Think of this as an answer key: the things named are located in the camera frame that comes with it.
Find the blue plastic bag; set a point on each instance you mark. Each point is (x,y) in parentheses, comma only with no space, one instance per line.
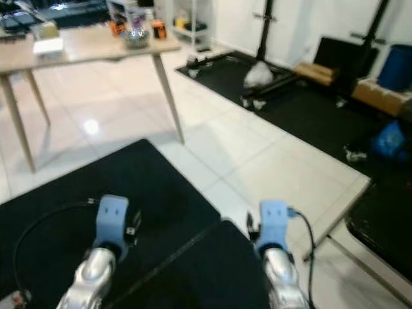
(393,141)

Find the black floor mat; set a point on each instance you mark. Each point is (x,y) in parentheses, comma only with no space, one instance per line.
(51,219)
(309,116)
(383,225)

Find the light wooden table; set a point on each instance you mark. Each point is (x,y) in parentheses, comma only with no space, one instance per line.
(96,45)

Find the long brown cardboard box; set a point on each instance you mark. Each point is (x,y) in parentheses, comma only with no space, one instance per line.
(315,73)

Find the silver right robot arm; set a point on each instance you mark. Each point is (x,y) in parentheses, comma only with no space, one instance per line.
(283,277)

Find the white shelf rack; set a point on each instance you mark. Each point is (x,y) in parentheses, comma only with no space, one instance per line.
(193,32)

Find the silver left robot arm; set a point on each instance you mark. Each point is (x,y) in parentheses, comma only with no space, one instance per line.
(87,283)

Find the orange black battery pack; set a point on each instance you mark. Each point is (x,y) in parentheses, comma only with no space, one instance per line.
(117,28)

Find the yellow box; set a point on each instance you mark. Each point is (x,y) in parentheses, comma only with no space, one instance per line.
(183,23)

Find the blue barrel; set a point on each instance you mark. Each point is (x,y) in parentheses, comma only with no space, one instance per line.
(396,67)

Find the flat white box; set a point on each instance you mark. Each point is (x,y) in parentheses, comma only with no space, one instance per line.
(48,45)

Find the orange black fan tool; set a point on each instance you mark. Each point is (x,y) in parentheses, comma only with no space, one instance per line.
(159,29)

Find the white patterned slipper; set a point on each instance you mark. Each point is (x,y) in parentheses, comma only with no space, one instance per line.
(14,300)

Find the large black case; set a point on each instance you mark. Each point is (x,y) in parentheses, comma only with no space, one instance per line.
(338,55)

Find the metal bowl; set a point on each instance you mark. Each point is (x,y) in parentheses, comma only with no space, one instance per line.
(137,37)

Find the black metal stand frame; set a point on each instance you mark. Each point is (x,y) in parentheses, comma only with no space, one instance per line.
(264,32)

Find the crumpled clear plastic bag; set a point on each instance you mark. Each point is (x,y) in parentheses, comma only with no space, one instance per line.
(259,76)

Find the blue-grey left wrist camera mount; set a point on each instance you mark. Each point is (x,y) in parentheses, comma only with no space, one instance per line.
(112,219)

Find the printed cardboard box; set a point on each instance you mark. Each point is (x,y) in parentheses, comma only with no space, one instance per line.
(48,29)

